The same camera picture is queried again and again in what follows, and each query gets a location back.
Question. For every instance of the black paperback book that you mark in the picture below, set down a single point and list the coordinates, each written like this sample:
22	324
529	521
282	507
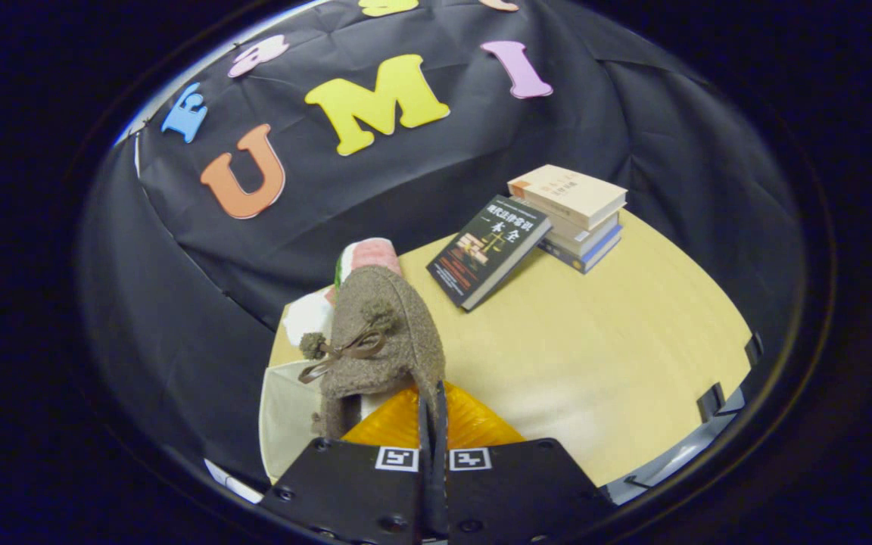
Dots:
489	250

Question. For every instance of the watermelon slice plush toy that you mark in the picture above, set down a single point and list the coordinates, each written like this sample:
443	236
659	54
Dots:
372	253

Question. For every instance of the black backdrop cloth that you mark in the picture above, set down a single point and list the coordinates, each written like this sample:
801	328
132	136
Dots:
179	303

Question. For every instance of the white storage box grey lid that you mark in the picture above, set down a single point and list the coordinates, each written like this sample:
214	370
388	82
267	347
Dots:
288	424

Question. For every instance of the tan cover book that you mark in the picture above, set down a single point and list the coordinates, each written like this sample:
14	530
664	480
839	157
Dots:
568	193

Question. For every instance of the white paper sheet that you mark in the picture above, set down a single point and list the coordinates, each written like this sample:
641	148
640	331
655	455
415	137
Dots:
232	481

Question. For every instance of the brown fuzzy shoe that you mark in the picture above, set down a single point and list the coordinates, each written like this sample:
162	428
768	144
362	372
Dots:
398	318

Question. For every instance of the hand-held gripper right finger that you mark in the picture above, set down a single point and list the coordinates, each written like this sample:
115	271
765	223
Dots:
519	492

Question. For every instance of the white plush toy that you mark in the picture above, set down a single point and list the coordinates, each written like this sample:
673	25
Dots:
307	318

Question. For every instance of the blue cover book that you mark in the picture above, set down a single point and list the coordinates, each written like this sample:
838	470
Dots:
591	256

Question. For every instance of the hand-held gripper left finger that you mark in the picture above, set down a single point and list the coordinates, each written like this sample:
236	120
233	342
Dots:
353	492

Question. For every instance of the cream cover book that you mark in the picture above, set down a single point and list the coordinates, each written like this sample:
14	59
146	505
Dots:
583	235

